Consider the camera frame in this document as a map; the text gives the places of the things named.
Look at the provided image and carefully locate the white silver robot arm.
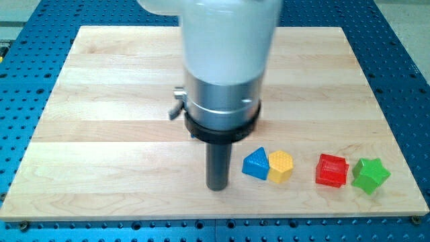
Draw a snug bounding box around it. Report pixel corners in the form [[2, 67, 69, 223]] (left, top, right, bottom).
[[138, 0, 283, 145]]

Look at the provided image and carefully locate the blue triangle block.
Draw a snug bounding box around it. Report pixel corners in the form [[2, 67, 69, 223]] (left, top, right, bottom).
[[242, 147, 269, 180]]

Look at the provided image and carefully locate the yellow hexagon block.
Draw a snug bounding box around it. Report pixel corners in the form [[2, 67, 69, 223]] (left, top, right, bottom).
[[267, 151, 294, 184]]

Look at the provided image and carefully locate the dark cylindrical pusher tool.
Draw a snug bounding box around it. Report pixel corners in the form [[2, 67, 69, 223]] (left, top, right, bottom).
[[206, 143, 232, 192]]

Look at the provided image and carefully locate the light wooden board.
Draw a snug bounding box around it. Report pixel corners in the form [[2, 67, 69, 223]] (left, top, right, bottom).
[[1, 26, 429, 221]]

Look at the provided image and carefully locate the red square block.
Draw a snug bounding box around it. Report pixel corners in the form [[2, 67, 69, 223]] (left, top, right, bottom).
[[315, 154, 349, 188]]

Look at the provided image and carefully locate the green star block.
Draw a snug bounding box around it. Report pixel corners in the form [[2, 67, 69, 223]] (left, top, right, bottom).
[[351, 158, 391, 195]]

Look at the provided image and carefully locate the blue perforated metal base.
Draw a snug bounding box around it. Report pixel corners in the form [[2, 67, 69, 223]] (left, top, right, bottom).
[[1, 1, 429, 241]]

